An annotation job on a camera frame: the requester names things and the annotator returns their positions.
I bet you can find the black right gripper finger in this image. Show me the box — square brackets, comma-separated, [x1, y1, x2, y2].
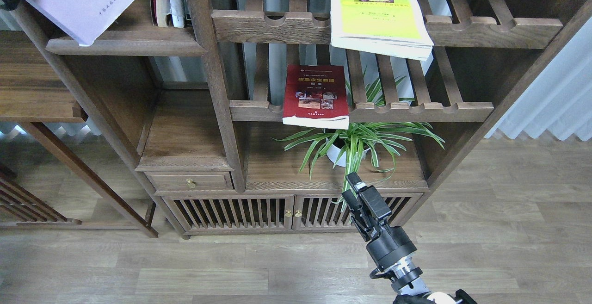
[342, 173, 392, 233]

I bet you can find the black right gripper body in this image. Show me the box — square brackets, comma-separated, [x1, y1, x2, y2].
[350, 207, 416, 272]

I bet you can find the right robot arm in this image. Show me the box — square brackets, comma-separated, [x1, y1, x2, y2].
[342, 173, 476, 304]

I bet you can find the white plant pot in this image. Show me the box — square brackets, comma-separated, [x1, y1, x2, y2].
[327, 139, 370, 168]

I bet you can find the green spider plant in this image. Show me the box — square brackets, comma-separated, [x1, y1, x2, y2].
[276, 75, 446, 198]

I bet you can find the wooden side table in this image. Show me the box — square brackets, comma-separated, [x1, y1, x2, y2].
[0, 32, 160, 239]

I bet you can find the red cover book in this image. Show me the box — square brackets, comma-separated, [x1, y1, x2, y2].
[283, 64, 349, 130]

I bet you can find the dark wooden bookshelf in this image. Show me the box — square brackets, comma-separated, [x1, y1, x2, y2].
[1, 0, 591, 238]

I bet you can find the brass drawer knob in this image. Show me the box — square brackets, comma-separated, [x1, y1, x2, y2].
[186, 178, 197, 189]

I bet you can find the yellow cover book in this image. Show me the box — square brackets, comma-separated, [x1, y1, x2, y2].
[330, 0, 433, 61]

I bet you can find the white curtain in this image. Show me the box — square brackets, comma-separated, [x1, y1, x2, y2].
[486, 21, 592, 141]

